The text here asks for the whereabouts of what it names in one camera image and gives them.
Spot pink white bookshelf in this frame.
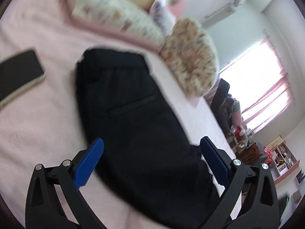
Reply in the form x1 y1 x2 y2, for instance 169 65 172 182
265 136 300 185

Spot pink curtain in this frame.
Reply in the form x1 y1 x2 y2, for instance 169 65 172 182
242 38 294 133

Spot long bear print pillow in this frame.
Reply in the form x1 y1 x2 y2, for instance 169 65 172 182
67 0 165 52

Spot purple floral small pillow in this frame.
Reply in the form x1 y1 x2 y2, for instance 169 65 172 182
149 0 176 36

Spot black pants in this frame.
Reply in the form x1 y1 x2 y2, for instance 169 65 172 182
76 49 219 228

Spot white air conditioner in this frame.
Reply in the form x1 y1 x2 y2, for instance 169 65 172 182
203 0 247 28

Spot dark clothes pile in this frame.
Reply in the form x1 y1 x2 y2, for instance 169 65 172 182
210 79 243 134

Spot rolled floral quilt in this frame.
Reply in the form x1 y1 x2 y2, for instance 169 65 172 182
160 18 219 97

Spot pink fleece bed blanket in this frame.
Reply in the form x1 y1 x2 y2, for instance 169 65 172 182
1 0 235 223

